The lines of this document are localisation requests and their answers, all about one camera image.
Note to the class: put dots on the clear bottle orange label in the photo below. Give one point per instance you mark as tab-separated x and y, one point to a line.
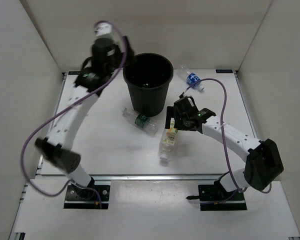
168	141

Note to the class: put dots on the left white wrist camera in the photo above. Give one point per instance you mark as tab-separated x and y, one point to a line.
103	29

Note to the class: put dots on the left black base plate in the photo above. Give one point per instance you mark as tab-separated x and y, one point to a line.
77	198

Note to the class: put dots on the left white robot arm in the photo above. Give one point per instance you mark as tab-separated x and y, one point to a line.
56	146

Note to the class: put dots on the black plastic waste bin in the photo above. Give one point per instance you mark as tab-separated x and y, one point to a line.
148	80

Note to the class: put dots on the left blue table sticker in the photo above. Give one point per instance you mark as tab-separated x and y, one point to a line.
73	72

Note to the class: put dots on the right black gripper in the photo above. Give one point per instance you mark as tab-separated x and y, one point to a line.
173	112

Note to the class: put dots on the right blue table sticker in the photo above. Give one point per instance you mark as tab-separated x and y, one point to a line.
224	71

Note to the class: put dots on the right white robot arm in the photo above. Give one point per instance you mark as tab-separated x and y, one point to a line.
261	157

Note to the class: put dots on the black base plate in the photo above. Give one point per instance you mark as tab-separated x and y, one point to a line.
77	198
212	199

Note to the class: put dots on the blue table sticker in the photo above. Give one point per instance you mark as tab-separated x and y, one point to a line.
224	71
73	72

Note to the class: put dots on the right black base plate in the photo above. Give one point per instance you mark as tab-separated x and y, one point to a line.
212	199

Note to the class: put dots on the clear bottle blue label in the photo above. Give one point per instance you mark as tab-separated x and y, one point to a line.
190	78

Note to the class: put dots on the clear bottle green label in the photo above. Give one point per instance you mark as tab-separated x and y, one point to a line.
141	121

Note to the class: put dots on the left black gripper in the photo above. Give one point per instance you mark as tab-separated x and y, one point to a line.
129	58

